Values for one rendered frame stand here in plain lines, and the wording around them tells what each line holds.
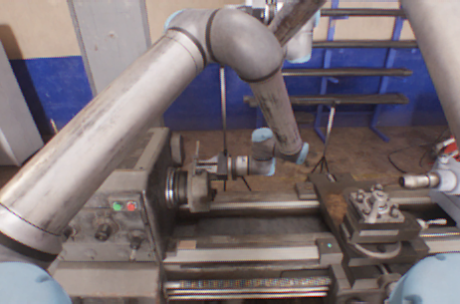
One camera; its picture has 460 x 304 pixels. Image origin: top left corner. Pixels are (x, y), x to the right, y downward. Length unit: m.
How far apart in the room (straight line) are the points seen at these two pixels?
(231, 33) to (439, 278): 0.49
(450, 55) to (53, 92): 5.03
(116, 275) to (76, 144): 1.01
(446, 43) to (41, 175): 0.63
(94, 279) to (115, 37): 3.53
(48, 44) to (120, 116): 4.46
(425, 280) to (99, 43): 4.40
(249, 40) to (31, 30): 4.61
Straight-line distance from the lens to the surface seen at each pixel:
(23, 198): 0.45
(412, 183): 1.56
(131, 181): 1.06
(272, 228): 1.60
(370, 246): 1.34
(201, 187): 1.18
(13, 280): 0.35
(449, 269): 0.35
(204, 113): 4.34
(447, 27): 0.51
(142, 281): 1.35
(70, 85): 4.91
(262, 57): 0.55
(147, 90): 0.49
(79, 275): 1.48
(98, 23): 4.41
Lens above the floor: 1.89
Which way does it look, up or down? 30 degrees down
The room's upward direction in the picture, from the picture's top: 2 degrees counter-clockwise
